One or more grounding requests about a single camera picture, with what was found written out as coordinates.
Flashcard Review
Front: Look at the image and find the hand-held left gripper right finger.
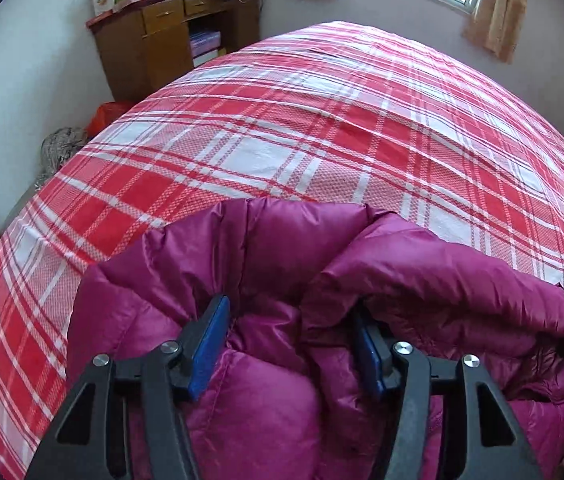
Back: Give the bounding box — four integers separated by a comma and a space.
352, 305, 545, 480

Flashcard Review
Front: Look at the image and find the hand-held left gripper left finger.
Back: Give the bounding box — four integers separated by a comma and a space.
26, 294, 233, 480

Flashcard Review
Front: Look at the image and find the magenta down jacket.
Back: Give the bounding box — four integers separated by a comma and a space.
66, 197, 564, 480

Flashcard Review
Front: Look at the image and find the red plaid bed sheet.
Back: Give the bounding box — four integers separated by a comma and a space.
0, 21, 564, 480

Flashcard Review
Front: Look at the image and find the grey woven bundle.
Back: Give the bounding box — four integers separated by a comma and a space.
38, 127, 90, 185

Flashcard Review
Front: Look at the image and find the red plastic bag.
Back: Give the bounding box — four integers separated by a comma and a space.
86, 101, 135, 139

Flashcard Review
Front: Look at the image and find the wooden cabinet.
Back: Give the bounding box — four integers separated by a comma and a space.
86, 0, 263, 104

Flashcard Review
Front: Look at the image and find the stack of books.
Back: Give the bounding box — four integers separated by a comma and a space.
189, 30, 227, 68

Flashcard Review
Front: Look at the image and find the beige patterned curtain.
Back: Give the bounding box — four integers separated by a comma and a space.
462, 0, 529, 64

